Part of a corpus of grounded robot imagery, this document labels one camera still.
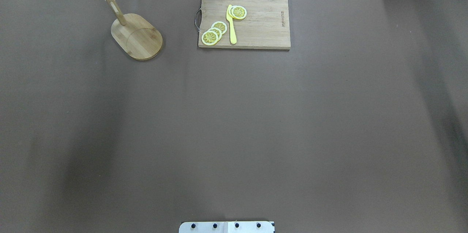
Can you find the wooden cup storage rack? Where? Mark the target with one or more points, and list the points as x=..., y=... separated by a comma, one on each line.
x=134, y=34

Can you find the bamboo cutting board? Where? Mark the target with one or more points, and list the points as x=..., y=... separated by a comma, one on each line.
x=266, y=25

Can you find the lemon slice near handle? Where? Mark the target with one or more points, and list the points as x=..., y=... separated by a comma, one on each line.
x=208, y=38

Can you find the middle lemon slice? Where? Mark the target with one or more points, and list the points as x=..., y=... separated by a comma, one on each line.
x=217, y=31

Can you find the yellow plastic knife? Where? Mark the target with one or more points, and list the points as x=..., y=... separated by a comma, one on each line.
x=229, y=18

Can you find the upper lemon slice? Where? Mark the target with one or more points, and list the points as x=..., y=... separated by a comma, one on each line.
x=221, y=26

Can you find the white camera pillar base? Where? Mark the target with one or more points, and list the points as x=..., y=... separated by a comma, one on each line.
x=227, y=227

